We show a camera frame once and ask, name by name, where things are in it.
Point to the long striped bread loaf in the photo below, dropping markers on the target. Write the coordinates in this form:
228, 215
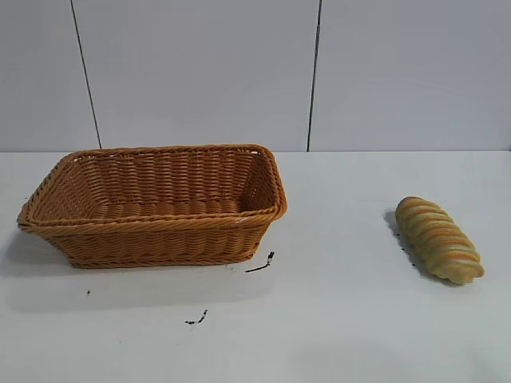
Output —
439, 239

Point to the brown woven wicker basket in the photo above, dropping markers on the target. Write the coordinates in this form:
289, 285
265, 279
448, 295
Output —
159, 241

